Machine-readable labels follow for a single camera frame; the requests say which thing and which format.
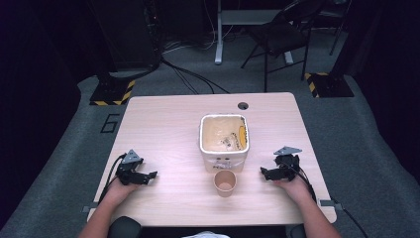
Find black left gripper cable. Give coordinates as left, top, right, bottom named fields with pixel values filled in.
left=98, top=153, right=129, bottom=204

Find striped black stand base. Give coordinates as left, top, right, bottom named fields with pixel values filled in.
left=303, top=71, right=356, bottom=99
left=89, top=72, right=137, bottom=107

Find black folding chair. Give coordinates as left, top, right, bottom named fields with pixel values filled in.
left=240, top=0, right=327, bottom=93

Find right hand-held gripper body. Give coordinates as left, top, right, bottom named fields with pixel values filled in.
left=272, top=146, right=303, bottom=182

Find person's white clothing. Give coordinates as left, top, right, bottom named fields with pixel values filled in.
left=180, top=230, right=232, bottom=238

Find brown paper cup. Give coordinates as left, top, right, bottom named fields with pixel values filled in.
left=212, top=170, right=238, bottom=198

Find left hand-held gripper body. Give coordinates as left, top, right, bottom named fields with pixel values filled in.
left=115, top=149, right=146, bottom=186

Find white square bucket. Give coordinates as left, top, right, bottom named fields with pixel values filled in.
left=198, top=113, right=251, bottom=174

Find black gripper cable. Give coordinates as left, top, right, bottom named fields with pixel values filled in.
left=98, top=153, right=129, bottom=204
left=287, top=162, right=369, bottom=238

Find white desk frame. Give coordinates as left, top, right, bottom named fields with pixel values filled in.
left=214, top=0, right=295, bottom=65

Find grey table edge clip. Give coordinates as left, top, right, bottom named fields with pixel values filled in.
left=318, top=198, right=345, bottom=211

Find person's left hand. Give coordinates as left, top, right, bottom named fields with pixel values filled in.
left=104, top=177, right=141, bottom=203

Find black floor cables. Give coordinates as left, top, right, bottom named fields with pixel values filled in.
left=159, top=31, right=232, bottom=96

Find dark cabinet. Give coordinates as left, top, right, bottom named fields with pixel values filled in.
left=87, top=0, right=163, bottom=73

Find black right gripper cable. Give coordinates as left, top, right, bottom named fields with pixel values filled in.
left=287, top=162, right=369, bottom=238

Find black chair armrest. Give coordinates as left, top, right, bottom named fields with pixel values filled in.
left=108, top=215, right=144, bottom=238
left=289, top=223, right=307, bottom=238

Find person's right hand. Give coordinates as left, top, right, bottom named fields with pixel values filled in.
left=274, top=176, right=315, bottom=204

